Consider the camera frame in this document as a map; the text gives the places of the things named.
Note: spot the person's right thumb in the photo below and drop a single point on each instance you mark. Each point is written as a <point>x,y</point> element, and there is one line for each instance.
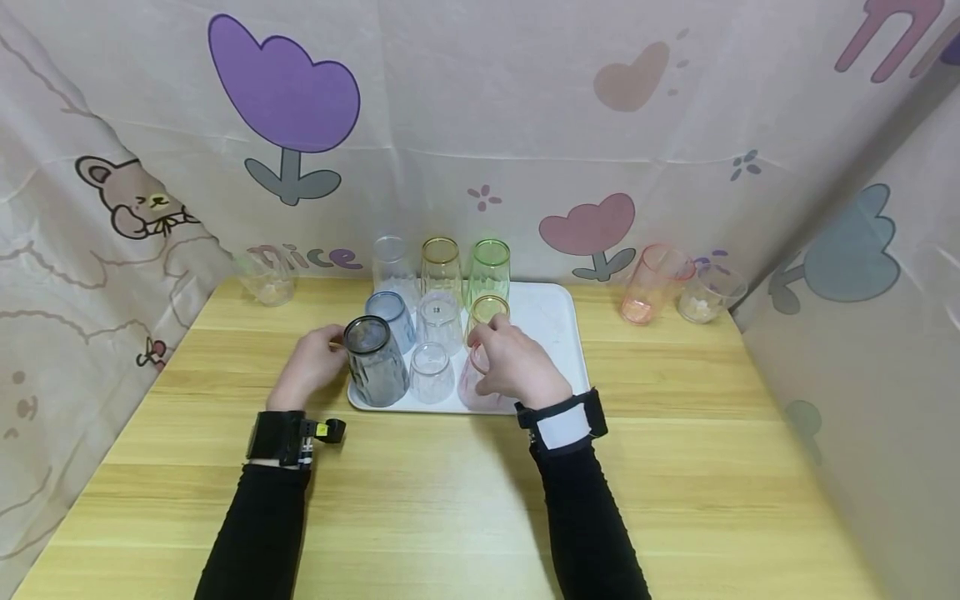
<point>487,382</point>

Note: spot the pink plastic cup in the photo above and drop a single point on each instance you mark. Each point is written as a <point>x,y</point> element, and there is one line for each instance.
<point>469,392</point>

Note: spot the blue plastic cup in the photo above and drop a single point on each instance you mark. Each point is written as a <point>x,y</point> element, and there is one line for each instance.
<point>391,318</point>

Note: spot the person's right fingers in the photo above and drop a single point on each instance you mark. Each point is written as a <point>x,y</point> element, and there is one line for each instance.
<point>495,337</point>

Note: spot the green plastic cup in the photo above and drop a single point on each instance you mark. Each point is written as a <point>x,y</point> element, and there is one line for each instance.
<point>490,271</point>

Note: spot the person's left fingers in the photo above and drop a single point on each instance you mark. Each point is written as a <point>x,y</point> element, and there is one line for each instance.
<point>324,337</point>

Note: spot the person's left forearm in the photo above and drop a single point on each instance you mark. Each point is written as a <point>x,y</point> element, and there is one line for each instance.
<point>259,533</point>

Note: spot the grey ribbed plastic cup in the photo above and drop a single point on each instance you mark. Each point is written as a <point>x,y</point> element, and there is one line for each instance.
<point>376,367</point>

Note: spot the black wrist band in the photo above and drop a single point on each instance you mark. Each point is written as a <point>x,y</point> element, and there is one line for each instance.
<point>564,423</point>
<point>283,437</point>

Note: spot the tall clear plastic cup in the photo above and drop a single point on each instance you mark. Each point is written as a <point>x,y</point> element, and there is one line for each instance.
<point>393,265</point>

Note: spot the white rectangular tray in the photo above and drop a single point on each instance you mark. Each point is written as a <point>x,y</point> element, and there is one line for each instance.
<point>551,333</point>

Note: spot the person's right forearm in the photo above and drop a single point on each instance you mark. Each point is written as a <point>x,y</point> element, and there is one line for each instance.
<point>589,525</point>

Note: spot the orange-pink plastic cup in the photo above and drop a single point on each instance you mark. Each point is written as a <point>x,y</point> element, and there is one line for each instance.
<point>646,287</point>

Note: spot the short amber plastic cup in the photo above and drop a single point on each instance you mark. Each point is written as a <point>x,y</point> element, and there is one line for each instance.
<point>486,308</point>

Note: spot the clear ribbed plastic cup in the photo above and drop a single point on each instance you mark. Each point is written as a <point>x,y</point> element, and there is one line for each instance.
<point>439,321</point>

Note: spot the small clear plastic cup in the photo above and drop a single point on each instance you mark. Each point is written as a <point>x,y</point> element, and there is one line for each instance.
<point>432,375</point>

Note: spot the person's left hand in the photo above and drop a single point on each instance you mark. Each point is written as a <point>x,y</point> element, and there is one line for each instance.
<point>304,371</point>

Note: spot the person's left thumb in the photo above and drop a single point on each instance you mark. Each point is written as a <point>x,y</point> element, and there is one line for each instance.
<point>334,367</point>

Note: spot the tall amber plastic cup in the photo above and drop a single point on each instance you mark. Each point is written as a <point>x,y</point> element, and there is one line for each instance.
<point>441,268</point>

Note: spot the person's right hand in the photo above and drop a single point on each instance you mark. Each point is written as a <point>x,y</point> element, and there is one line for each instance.
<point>525,367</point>

